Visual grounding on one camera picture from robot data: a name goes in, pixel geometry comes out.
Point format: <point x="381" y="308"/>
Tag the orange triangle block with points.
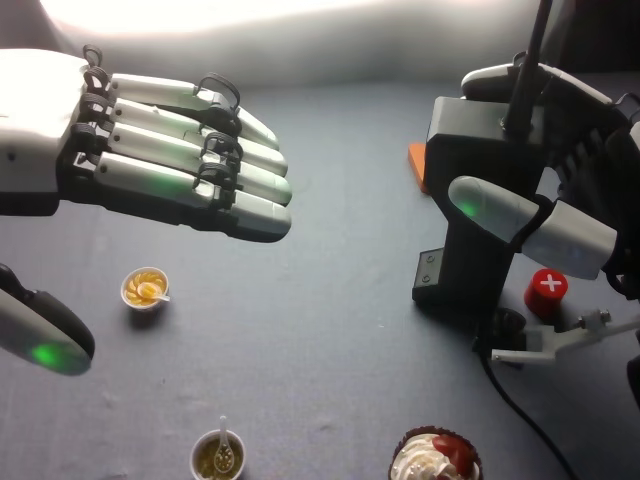
<point x="417" y="165"/>

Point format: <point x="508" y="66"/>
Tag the grey table cloth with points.
<point x="325" y="360"/>

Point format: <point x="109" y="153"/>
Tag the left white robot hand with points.
<point x="35" y="140"/>

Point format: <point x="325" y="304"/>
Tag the toy bowl with green soup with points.
<point x="218" y="457"/>

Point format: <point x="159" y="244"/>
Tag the white backdrop sheet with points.
<point x="300" y="50"/>

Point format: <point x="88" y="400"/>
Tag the toy cupcake with cream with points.
<point x="435" y="460"/>

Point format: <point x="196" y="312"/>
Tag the red cylinder with white cross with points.
<point x="545" y="295"/>

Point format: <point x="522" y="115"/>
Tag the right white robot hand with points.
<point x="565" y="235"/>

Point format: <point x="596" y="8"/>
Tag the toy bowl with orange slices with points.
<point x="144" y="290"/>

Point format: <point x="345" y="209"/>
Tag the black brick phone toy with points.
<point x="475" y="150"/>

